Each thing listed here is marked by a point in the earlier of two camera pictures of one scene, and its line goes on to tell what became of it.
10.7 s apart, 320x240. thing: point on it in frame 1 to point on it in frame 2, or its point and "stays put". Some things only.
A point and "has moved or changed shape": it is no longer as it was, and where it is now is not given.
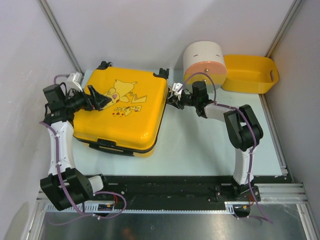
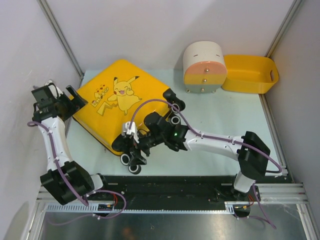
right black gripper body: x=186 y=100 to x=145 y=143
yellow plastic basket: x=248 y=74 stays put
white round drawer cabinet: x=206 y=56 stays put
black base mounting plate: x=181 y=189 stays put
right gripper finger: x=174 y=101 to x=122 y=144
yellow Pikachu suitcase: x=128 y=123 has moved or changed shape
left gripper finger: x=100 y=100 to x=79 y=101
